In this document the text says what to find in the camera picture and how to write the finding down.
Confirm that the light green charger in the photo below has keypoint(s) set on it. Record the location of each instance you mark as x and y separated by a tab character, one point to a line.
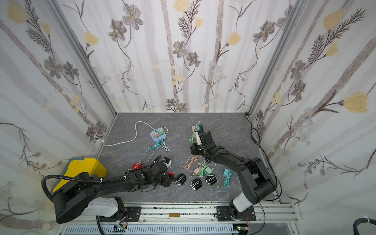
207	171

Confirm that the yellow lidded box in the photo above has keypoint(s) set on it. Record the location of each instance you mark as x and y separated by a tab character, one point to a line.
88	166

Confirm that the blue round power cube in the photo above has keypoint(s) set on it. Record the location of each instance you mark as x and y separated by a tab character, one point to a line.
158	134

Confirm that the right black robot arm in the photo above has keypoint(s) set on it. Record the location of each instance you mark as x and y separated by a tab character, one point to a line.
257	180

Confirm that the pink charger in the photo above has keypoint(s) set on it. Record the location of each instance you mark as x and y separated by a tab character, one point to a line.
196	171

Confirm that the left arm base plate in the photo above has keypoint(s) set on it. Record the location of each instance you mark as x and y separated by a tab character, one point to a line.
127	214

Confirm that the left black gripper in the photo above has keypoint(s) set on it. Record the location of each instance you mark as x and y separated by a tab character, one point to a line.
169	180

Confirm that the beige power strip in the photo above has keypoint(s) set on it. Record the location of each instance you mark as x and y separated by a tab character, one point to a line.
195	137

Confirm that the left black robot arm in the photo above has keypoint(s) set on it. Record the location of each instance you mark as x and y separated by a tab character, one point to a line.
74	198

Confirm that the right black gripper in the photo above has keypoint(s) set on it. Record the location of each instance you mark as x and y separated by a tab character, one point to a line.
199	139

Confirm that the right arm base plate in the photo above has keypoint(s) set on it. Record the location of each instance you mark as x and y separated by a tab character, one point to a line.
229	213

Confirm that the black shaver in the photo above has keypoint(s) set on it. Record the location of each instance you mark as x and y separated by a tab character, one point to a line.
196	184
211	180
180	179

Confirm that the teal charger end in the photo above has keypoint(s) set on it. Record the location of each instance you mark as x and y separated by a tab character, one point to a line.
227	173
197	128

